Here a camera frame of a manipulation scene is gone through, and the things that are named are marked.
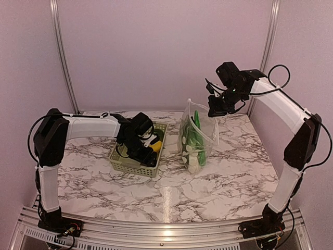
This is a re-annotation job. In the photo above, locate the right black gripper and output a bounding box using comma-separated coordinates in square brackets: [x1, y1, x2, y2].
[208, 84, 247, 117]

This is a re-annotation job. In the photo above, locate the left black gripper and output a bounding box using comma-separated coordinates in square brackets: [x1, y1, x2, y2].
[121, 135, 157, 168]

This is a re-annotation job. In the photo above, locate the yellow lemon toy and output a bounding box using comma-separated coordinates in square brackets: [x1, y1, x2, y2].
[150, 141, 162, 153]

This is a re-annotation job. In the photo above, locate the green bell pepper toy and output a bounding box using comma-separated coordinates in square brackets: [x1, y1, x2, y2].
[153, 129, 164, 141]

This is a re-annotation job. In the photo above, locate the clear zip top bag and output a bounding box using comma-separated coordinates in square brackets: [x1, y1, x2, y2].
[177, 98, 219, 174]

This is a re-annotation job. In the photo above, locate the dark green cucumber toy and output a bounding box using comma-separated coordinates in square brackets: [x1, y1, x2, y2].
[193, 110, 202, 136]

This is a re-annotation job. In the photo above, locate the green white bok choy toy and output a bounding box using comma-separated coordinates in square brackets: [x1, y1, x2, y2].
[178, 116, 204, 174]

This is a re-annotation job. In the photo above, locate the light green cucumber toy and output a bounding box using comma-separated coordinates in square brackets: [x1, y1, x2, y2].
[197, 146, 207, 167]

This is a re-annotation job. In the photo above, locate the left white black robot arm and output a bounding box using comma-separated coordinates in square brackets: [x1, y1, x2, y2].
[27, 108, 158, 234]

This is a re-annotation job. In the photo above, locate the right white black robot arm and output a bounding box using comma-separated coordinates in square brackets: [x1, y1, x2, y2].
[206, 62, 322, 239]

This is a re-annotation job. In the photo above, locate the pale green perforated basket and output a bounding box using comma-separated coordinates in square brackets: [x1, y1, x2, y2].
[109, 121, 168, 178]

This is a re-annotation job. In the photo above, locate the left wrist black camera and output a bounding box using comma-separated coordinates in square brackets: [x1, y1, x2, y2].
[131, 112, 154, 140]

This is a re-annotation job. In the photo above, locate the wrist black camera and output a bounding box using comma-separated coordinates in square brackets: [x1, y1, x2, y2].
[215, 61, 239, 88]
[131, 112, 154, 140]

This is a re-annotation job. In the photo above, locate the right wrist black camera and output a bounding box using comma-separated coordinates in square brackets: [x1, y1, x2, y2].
[215, 61, 239, 88]

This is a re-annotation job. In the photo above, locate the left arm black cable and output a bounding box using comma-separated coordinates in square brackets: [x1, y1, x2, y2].
[28, 111, 109, 165]

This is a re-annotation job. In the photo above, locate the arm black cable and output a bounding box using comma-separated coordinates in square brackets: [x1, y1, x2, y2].
[247, 64, 333, 172]
[28, 111, 109, 165]

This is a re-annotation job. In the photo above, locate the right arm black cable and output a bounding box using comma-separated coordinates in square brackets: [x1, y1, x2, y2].
[247, 64, 333, 172]

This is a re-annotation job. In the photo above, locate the front aluminium rail base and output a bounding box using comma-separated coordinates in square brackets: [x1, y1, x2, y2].
[10, 205, 313, 250]

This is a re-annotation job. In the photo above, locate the right aluminium frame post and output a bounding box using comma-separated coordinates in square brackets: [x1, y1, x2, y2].
[260, 0, 281, 73]

